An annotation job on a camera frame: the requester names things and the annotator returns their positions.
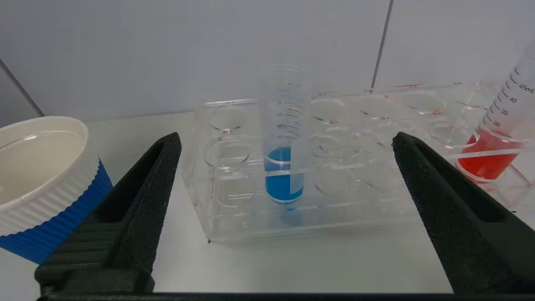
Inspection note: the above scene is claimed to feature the clear acrylic test tube rack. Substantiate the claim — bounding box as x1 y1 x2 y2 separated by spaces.
182 81 535 244

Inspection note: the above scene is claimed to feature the blue liquid test tube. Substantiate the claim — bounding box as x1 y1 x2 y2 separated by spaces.
258 63 312 205

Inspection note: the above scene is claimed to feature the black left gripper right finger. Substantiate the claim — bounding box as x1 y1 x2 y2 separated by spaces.
392 132 535 294

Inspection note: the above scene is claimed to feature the red liquid test tube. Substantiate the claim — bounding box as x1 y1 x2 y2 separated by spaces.
455 40 535 184

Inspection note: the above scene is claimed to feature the white paper cup blue sleeve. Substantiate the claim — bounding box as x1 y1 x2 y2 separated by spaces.
0 116 114 265

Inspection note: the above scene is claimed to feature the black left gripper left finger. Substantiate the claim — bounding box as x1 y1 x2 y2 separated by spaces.
35 132 182 297

